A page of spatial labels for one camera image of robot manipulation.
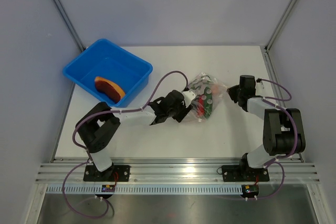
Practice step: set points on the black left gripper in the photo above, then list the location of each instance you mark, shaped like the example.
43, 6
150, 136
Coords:
185, 109

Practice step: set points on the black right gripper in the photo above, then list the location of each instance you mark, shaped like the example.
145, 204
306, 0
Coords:
231, 91

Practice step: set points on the red fake pepper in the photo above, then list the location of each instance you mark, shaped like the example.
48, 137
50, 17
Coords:
201, 105

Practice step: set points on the clear zip top bag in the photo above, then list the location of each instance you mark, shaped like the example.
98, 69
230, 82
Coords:
197, 85

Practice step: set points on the orange red fake papaya slice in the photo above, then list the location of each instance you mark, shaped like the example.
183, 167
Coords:
113, 91

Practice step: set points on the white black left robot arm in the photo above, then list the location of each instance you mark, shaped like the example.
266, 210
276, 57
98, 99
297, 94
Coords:
97, 128

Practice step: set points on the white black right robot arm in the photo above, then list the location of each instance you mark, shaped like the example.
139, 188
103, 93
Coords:
283, 133

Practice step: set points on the peach fake radish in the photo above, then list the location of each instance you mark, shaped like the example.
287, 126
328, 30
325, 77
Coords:
215, 89

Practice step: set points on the green fake cucumber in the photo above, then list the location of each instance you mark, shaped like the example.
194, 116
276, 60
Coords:
208, 102

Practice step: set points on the blue plastic bin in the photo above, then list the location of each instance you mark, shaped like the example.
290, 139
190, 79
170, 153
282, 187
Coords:
107, 60

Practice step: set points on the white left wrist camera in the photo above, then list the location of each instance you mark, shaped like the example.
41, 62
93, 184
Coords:
189, 96

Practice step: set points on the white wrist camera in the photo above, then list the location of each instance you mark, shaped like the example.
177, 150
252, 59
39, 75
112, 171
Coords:
259, 84
189, 96

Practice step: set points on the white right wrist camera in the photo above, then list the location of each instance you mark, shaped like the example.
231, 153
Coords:
259, 84

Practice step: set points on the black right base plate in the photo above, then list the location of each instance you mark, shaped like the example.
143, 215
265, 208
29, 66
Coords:
235, 173

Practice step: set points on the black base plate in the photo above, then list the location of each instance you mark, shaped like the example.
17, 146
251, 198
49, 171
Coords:
119, 173
235, 173

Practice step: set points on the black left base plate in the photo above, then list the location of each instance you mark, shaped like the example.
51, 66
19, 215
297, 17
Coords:
119, 173

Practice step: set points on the aluminium frame post left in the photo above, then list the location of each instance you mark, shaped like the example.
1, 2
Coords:
69, 25

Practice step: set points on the aluminium frame post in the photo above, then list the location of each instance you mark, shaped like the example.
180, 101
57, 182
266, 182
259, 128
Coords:
281, 24
69, 25

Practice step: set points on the aluminium mounting rail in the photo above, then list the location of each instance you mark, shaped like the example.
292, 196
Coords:
177, 171

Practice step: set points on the aluminium frame post right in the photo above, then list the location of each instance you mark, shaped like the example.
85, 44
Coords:
281, 24

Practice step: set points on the slotted white cable duct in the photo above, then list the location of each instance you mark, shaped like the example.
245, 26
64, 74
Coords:
146, 189

